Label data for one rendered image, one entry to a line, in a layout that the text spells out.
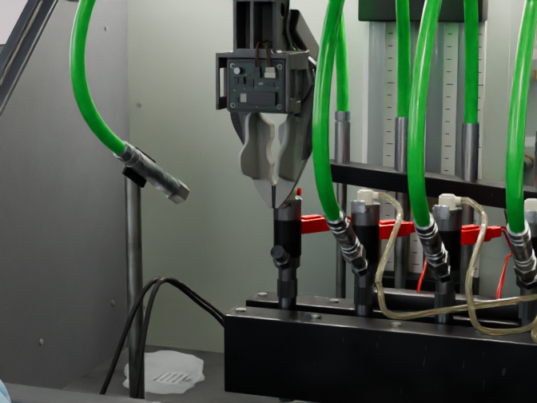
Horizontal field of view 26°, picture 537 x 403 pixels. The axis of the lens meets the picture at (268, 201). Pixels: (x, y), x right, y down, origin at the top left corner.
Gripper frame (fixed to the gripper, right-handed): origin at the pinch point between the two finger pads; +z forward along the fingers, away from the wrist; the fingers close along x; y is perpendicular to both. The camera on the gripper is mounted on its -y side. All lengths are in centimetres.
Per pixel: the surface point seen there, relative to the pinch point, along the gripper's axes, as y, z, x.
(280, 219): -1.7, 2.9, -0.2
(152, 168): 4.3, -2.5, -11.3
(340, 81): -22.3, -9.3, 0.0
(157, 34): -31.1, -14.1, -26.7
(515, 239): 8.0, 1.4, 23.9
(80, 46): 11.5, -14.3, -14.8
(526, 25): 6.9, -16.4, 24.0
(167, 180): 2.5, -1.1, -10.5
